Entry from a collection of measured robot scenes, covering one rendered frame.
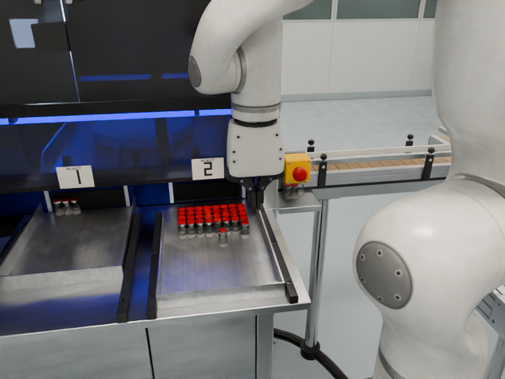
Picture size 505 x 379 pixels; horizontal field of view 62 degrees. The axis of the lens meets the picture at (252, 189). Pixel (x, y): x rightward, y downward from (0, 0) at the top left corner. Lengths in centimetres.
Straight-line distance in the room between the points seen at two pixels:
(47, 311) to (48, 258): 19
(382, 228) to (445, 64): 15
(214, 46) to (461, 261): 40
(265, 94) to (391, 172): 81
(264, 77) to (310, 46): 527
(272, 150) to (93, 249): 56
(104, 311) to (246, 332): 68
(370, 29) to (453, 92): 580
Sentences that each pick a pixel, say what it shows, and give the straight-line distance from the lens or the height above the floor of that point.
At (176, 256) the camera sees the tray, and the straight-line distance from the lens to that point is 103.
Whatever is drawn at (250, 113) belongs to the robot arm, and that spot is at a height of 128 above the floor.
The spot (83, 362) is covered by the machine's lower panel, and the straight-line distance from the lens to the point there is 156.
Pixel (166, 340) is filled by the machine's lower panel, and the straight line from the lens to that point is 148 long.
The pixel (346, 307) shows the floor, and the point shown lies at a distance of 225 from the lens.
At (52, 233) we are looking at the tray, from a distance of 122.
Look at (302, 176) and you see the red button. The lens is 115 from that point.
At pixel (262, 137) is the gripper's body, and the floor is 123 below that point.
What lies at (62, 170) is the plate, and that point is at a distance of 117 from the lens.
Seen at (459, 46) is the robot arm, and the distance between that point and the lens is 40.
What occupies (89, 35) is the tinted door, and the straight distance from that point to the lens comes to 108.
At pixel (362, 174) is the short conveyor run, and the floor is 92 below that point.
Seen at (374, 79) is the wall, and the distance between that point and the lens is 635.
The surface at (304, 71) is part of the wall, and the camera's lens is 597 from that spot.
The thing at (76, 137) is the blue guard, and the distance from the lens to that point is 113.
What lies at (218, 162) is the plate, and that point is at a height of 104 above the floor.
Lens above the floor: 147
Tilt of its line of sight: 26 degrees down
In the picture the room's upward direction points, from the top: straight up
